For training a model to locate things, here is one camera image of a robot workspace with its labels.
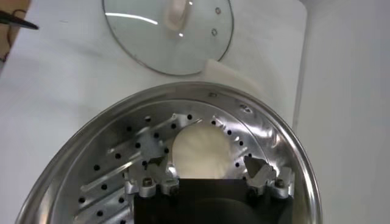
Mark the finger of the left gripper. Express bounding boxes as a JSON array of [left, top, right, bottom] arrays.
[[0, 10, 40, 31]]

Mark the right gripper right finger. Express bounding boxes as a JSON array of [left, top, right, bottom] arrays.
[[243, 155, 297, 201]]

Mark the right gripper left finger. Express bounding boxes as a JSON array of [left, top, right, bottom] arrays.
[[123, 156, 181, 199]]

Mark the white steamed baozi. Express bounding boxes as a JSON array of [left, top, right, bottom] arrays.
[[171, 124, 236, 180]]

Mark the glass lid with cream handle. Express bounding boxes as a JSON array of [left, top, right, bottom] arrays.
[[101, 0, 236, 77]]

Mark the stainless steel steamer basket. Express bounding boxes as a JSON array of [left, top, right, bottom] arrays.
[[14, 58, 324, 224]]

